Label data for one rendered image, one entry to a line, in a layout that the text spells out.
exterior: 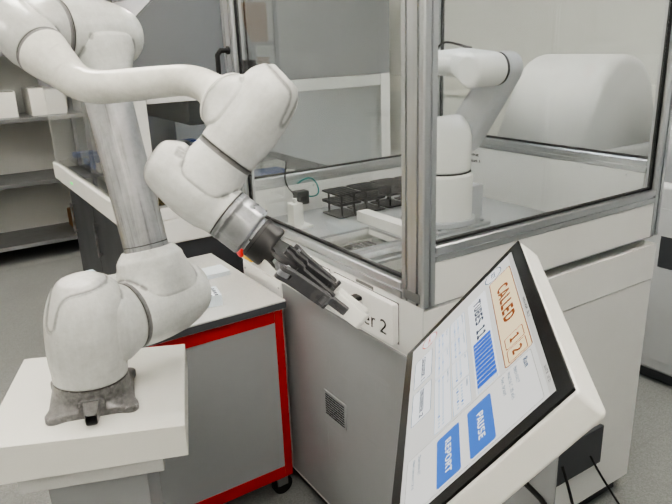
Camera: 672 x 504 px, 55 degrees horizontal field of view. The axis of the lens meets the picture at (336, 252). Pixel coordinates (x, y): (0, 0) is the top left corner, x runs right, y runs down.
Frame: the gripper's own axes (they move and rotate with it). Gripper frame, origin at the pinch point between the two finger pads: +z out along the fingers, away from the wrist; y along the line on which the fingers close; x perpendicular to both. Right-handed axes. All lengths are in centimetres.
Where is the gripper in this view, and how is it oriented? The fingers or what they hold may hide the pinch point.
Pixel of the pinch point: (348, 307)
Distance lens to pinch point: 110.5
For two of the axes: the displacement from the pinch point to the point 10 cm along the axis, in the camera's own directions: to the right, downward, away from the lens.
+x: -6.1, 7.3, 3.0
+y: 1.2, -2.9, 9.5
